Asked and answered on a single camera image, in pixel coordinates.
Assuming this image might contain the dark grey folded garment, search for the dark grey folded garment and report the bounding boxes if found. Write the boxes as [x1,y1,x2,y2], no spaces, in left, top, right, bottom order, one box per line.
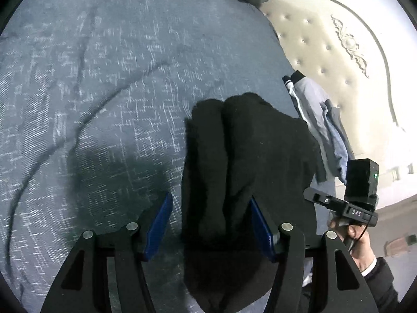
[314,99,355,183]

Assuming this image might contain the brown box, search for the brown box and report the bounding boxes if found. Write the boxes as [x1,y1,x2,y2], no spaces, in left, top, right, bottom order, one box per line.
[384,234,417,257]

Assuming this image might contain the bed with blue patterned sheet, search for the bed with blue patterned sheet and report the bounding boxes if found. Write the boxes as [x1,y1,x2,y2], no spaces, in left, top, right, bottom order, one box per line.
[0,0,336,313]

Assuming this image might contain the person's right forearm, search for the person's right forearm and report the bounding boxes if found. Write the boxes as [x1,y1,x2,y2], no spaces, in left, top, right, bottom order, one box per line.
[358,257,401,313]

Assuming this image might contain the black sweatshirt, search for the black sweatshirt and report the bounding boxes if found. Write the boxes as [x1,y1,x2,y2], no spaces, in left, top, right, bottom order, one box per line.
[181,92,321,313]

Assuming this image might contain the person's right hand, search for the person's right hand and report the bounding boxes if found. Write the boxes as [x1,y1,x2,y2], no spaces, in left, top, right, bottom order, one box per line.
[328,217,378,272]

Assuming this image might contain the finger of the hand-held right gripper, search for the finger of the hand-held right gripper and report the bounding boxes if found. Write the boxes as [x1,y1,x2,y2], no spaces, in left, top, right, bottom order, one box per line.
[303,187,331,207]

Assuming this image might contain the cream tufted headboard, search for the cream tufted headboard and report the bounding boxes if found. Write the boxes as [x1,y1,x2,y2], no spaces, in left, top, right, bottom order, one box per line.
[259,0,417,209]

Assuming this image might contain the light blue checked garment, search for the light blue checked garment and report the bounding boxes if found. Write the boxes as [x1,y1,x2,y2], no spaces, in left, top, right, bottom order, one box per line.
[326,121,349,185]

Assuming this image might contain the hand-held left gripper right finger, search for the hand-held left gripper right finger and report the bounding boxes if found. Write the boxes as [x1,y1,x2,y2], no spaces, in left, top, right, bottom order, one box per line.
[250,197,380,313]

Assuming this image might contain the black white-striped garment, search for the black white-striped garment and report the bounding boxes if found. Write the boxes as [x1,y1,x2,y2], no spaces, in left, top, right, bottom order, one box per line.
[282,70,310,123]

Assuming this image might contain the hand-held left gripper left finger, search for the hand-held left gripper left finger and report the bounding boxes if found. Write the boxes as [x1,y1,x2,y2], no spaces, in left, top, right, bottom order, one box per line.
[41,192,174,313]

